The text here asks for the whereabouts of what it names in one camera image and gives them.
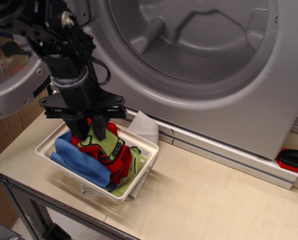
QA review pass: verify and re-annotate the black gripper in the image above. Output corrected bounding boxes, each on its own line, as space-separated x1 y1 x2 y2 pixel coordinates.
39 74 127 141

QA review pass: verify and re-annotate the green cloth with black trim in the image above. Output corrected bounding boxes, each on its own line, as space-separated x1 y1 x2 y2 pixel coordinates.
78 122 125 163

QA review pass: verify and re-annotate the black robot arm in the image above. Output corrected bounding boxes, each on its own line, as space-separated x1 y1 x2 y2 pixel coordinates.
0 0 126 140

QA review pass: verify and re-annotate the washing machine round door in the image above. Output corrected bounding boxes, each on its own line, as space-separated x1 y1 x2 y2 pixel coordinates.
0 32 50 120

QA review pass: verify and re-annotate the grey toy washing machine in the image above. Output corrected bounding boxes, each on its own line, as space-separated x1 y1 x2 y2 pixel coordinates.
50 0 298 161

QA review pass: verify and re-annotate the blue cloth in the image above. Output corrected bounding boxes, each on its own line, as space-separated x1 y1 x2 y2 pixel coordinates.
51 131 111 189

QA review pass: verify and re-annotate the red cloth with black trim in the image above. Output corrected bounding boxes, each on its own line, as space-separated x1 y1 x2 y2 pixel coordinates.
70 118 132 185

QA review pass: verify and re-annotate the green cloth in basket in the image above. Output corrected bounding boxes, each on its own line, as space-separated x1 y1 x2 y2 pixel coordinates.
110 146 142 197

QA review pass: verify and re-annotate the white plastic basket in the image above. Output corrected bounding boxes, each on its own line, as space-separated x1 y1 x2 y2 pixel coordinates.
36 123 159 204

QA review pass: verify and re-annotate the red and black tool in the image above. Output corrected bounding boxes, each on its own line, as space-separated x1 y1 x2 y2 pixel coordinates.
276 148 298 173

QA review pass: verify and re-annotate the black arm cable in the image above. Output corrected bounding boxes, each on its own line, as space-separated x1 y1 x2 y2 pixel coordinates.
90 56 112 87

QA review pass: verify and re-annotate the metal table frame leg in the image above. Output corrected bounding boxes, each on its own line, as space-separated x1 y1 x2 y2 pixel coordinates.
0 169 72 240

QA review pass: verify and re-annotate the aluminium extrusion rail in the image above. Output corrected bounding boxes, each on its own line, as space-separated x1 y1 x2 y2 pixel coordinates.
50 82 298 190

